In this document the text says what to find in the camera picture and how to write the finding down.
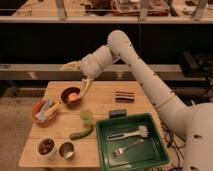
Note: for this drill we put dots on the grey blue cloth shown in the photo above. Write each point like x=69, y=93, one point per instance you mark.
x=40, y=115

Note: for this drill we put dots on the blue grey sponge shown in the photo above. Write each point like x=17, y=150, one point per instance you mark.
x=117, y=113

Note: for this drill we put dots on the black box on shelf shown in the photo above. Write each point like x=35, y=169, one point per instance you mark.
x=196, y=65

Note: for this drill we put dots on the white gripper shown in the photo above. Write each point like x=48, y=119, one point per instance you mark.
x=92, y=65

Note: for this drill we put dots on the white dish brush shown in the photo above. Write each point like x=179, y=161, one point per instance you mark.
x=141, y=131

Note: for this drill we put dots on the dark striped block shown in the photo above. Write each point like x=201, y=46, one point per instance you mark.
x=124, y=97

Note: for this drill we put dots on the dark brown bowl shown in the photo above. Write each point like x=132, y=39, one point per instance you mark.
x=65, y=96

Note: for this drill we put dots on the silver metal fork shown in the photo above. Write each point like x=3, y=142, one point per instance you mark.
x=120, y=151

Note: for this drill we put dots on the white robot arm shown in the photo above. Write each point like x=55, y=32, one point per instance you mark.
x=193, y=123

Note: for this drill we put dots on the orange bowl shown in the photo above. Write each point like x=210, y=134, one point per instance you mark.
x=36, y=108

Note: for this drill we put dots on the silver metal cup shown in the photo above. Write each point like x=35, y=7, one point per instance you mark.
x=66, y=150

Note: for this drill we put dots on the light green cup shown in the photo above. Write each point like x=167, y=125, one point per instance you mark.
x=86, y=117

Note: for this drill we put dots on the orange egg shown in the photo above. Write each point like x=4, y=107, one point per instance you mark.
x=72, y=97

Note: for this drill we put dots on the yellow corn toy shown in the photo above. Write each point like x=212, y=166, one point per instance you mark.
x=49, y=112

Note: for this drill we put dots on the green cucumber toy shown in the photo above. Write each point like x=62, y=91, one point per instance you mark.
x=82, y=134

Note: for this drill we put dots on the green plastic tray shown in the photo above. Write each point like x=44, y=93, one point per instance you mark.
x=150, y=153

